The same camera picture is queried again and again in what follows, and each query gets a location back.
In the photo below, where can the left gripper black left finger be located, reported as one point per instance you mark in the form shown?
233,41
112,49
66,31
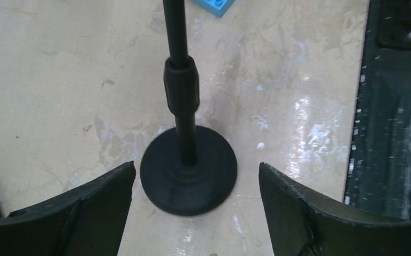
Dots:
87,220

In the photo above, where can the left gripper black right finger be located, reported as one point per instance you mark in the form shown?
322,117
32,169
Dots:
302,221

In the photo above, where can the black round base clip stand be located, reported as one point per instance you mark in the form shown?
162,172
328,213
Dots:
187,170

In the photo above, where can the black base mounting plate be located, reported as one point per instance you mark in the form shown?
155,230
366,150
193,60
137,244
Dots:
379,172

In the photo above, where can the blue lego baseplate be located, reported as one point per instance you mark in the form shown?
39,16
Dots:
216,7

